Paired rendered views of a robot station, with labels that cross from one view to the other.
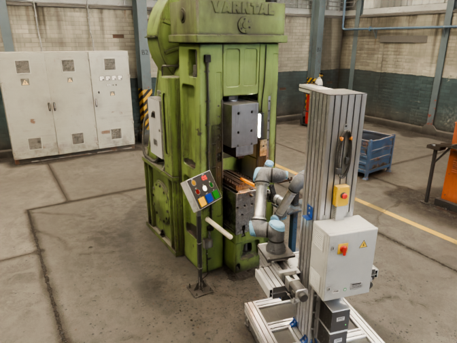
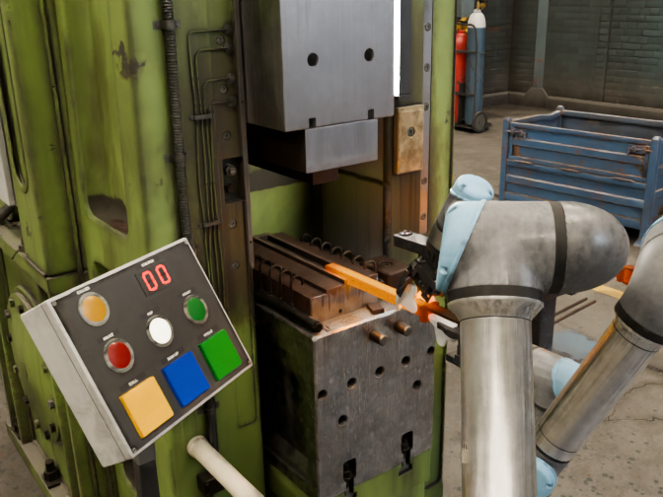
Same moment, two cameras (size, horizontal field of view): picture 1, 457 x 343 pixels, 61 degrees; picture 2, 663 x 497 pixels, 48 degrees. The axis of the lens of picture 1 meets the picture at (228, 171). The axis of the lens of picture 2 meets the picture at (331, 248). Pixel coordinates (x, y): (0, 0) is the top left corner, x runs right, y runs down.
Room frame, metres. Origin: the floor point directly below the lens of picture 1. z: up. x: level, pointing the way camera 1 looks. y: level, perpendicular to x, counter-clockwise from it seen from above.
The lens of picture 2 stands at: (1.98, 0.01, 1.64)
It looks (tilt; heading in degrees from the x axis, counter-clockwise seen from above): 19 degrees down; 355
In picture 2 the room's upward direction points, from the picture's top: 1 degrees counter-clockwise
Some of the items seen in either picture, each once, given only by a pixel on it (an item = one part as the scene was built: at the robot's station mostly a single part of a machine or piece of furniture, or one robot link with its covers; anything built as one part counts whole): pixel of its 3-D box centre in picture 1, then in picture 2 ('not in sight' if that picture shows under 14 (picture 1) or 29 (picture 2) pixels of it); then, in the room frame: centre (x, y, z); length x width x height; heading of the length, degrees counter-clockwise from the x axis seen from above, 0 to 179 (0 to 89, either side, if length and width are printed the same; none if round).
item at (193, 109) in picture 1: (200, 162); (157, 208); (3.72, 0.28, 1.15); 0.44 x 0.26 x 2.30; 32
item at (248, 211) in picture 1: (236, 201); (313, 356); (3.78, -0.09, 0.69); 0.56 x 0.38 x 0.45; 32
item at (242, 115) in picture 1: (237, 120); (300, 24); (3.77, -0.08, 1.56); 0.42 x 0.39 x 0.40; 32
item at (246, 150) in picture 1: (232, 145); (289, 132); (3.75, -0.05, 1.32); 0.42 x 0.20 x 0.10; 32
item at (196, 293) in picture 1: (199, 285); not in sight; (3.21, 0.28, 0.05); 0.22 x 0.22 x 0.09; 32
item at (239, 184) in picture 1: (232, 179); (294, 271); (3.75, -0.05, 0.96); 0.42 x 0.20 x 0.09; 32
